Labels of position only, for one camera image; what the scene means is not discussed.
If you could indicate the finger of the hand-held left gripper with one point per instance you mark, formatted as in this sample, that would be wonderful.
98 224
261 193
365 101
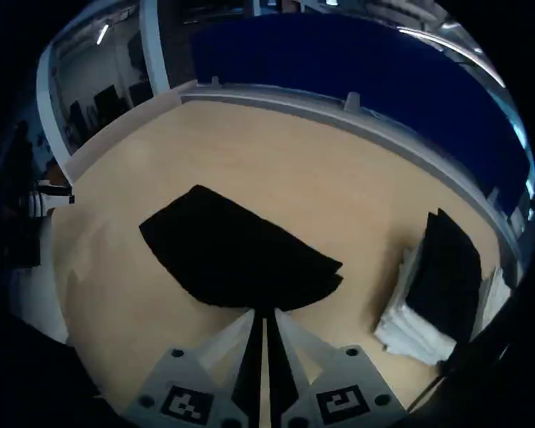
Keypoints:
55 201
53 188

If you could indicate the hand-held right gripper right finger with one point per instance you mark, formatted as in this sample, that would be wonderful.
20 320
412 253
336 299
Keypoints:
343 379

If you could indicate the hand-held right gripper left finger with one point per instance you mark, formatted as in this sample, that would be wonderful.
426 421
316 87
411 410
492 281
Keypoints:
191 374

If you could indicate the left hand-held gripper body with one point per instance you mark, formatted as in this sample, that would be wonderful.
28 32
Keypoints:
24 240

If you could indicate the black towel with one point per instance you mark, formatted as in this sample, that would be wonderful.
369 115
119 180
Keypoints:
240 249

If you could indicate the stack of white towels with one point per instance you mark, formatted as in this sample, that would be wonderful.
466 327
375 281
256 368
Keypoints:
405 332

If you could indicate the stack of black towels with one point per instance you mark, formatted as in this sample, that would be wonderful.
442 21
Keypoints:
448 276

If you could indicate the blue desk screen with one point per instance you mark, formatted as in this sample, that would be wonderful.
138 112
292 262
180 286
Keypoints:
339 62

